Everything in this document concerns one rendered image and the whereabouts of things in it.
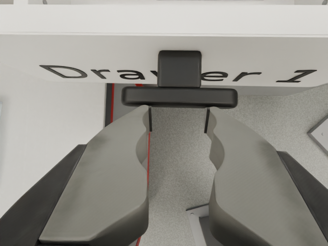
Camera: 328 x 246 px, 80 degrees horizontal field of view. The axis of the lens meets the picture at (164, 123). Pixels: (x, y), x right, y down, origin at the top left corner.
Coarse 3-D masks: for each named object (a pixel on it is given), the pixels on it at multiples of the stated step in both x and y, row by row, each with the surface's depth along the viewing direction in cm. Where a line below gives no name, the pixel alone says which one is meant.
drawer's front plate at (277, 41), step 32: (0, 32) 11; (32, 32) 11; (64, 32) 11; (96, 32) 11; (128, 32) 11; (160, 32) 11; (192, 32) 11; (224, 32) 11; (256, 32) 10; (288, 32) 10; (320, 32) 10; (32, 64) 16; (64, 64) 16; (96, 64) 16; (128, 64) 16; (224, 64) 15; (256, 64) 15; (288, 64) 15; (320, 64) 14
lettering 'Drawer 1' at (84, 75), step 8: (56, 72) 18; (80, 72) 18; (96, 72) 18; (136, 72) 17; (152, 72) 17; (208, 72) 17; (216, 72) 17; (224, 72) 17; (256, 72) 16; (296, 72) 16; (312, 72) 16; (208, 80) 19; (216, 80) 19; (288, 80) 18
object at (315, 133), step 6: (324, 120) 98; (318, 126) 97; (324, 126) 97; (312, 132) 97; (318, 132) 97; (324, 132) 96; (312, 138) 99; (318, 138) 97; (324, 138) 96; (318, 144) 99; (324, 144) 96; (324, 150) 98
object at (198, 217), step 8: (192, 208) 100; (200, 208) 99; (208, 208) 99; (192, 216) 98; (200, 216) 99; (208, 216) 98; (192, 224) 99; (200, 224) 93; (208, 224) 90; (192, 232) 99; (200, 232) 98; (208, 232) 83; (200, 240) 98; (208, 240) 78; (216, 240) 76
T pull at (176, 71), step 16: (160, 64) 12; (176, 64) 12; (192, 64) 12; (160, 80) 12; (176, 80) 12; (192, 80) 12; (128, 96) 12; (144, 96) 12; (160, 96) 12; (176, 96) 12; (192, 96) 12; (208, 96) 12; (224, 96) 12
